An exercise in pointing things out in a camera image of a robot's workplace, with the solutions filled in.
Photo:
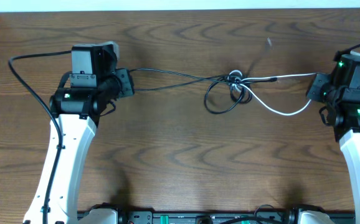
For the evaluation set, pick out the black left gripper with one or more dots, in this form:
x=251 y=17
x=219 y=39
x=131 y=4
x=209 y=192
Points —
x=128 y=87

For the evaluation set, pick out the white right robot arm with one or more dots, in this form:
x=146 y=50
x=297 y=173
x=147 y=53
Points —
x=341 y=111

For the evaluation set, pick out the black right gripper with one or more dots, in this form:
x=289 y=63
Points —
x=319 y=79

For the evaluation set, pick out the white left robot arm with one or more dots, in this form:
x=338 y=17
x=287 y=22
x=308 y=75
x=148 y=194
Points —
x=76 y=107

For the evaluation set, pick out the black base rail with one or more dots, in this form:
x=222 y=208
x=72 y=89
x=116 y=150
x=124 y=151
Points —
x=263 y=214

